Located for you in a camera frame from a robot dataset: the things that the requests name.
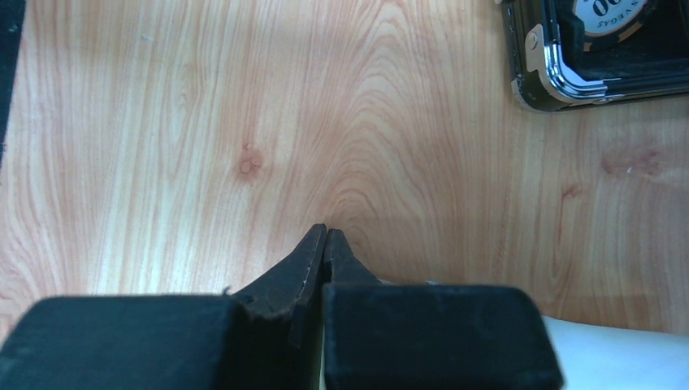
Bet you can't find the olive green white underwear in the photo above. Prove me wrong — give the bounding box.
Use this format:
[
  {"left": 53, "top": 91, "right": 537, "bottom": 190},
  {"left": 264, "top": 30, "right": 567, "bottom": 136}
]
[{"left": 376, "top": 277, "right": 689, "bottom": 390}]

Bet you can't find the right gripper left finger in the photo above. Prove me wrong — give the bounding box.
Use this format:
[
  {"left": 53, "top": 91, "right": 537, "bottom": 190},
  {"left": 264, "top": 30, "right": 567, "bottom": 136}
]
[{"left": 1, "top": 224, "right": 327, "bottom": 389}]

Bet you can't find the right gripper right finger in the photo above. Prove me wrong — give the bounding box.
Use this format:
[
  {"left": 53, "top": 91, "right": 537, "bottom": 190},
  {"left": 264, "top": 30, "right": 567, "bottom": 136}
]
[{"left": 323, "top": 229, "right": 565, "bottom": 389}]

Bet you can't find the black poker chip case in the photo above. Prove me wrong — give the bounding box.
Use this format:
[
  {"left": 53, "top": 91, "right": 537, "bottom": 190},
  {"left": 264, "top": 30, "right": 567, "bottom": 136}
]
[{"left": 497, "top": 0, "right": 688, "bottom": 112}]

